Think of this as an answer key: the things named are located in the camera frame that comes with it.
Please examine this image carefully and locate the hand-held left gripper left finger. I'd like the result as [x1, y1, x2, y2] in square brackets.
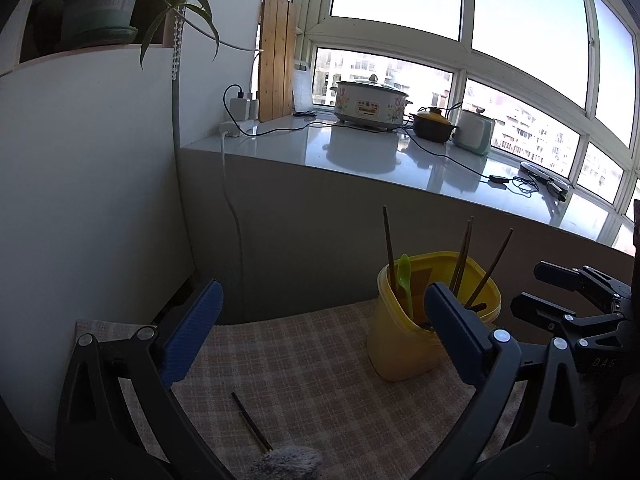
[55, 279, 236, 480]

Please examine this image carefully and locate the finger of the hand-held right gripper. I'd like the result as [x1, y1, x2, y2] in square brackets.
[533, 260, 636, 311]
[510, 291, 632, 347]

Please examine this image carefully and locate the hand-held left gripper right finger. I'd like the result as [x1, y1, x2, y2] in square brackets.
[415, 281, 601, 480]

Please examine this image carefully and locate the yellow plastic container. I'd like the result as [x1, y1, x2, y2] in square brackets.
[366, 251, 502, 383]

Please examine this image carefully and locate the green plastic spoon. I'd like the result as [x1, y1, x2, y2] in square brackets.
[397, 254, 415, 321]

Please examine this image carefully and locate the brown wooden chopstick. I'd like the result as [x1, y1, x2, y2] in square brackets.
[452, 216, 475, 296]
[449, 220, 469, 293]

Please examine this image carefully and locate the black chopstick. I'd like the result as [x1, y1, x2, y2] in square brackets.
[231, 392, 273, 452]

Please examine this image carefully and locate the pink checked cloth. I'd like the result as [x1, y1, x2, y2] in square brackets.
[75, 297, 596, 480]

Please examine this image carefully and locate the pale green small appliance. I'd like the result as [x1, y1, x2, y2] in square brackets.
[452, 107, 497, 157]

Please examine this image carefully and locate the grey fluffy object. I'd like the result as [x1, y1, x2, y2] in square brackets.
[247, 447, 323, 480]

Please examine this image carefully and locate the white cabinet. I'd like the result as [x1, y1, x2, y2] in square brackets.
[0, 42, 197, 456]

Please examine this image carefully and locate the brown clay pot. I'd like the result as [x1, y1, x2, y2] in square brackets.
[410, 106, 458, 143]

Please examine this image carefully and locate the white windowsill counter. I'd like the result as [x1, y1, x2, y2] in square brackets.
[179, 112, 640, 256]

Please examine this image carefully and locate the white power strip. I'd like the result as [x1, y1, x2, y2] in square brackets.
[217, 119, 256, 137]

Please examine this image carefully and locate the floral white electric pot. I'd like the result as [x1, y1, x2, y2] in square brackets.
[329, 74, 413, 131]

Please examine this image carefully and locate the white cutting board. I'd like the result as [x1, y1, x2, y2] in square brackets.
[291, 60, 315, 113]

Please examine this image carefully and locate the wooden board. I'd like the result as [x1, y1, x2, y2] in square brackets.
[257, 0, 298, 123]

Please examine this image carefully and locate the green plant pot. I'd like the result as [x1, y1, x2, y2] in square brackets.
[60, 0, 143, 51]

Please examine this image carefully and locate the black cable with switch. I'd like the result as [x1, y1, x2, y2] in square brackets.
[397, 102, 541, 197]

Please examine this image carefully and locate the white power cable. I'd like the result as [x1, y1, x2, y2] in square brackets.
[219, 132, 247, 323]

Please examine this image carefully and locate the thin black cable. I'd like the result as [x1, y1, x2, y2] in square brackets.
[244, 112, 333, 137]

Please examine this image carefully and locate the white window frame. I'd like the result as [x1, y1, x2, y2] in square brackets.
[255, 0, 640, 256]

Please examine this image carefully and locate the white bead chain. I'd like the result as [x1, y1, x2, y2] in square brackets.
[171, 5, 182, 81]

